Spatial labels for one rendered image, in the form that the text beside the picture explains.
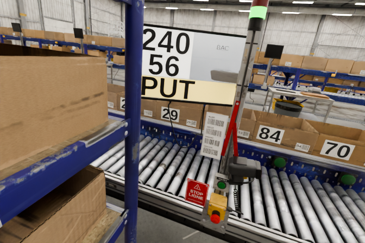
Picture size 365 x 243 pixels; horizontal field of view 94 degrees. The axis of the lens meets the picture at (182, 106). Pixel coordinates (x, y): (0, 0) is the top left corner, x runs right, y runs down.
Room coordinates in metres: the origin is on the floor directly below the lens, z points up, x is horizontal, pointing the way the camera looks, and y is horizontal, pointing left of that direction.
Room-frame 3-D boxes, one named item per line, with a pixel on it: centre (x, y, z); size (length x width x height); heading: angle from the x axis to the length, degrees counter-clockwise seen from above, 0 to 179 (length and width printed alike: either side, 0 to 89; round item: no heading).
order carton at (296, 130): (1.23, -0.76, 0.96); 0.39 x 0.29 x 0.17; 74
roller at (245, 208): (0.85, -0.43, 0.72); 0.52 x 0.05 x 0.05; 164
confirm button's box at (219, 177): (0.60, -0.20, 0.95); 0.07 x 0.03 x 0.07; 74
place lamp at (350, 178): (0.91, -1.08, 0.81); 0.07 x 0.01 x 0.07; 74
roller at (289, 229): (0.80, -0.62, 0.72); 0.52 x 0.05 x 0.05; 164
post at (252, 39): (0.63, -0.21, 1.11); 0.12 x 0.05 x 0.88; 74
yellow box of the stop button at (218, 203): (0.56, -0.23, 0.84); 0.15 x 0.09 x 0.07; 74
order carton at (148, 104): (1.55, 0.37, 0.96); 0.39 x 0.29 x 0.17; 74
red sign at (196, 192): (0.62, -0.14, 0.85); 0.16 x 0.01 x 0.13; 74
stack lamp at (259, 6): (0.63, -0.21, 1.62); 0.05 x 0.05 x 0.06
